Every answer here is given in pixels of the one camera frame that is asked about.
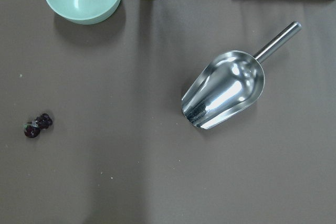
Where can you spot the steel ice scoop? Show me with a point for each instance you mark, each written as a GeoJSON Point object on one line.
{"type": "Point", "coordinates": [232, 82]}

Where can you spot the dark cherries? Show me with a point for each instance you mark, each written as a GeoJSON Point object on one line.
{"type": "Point", "coordinates": [33, 128]}

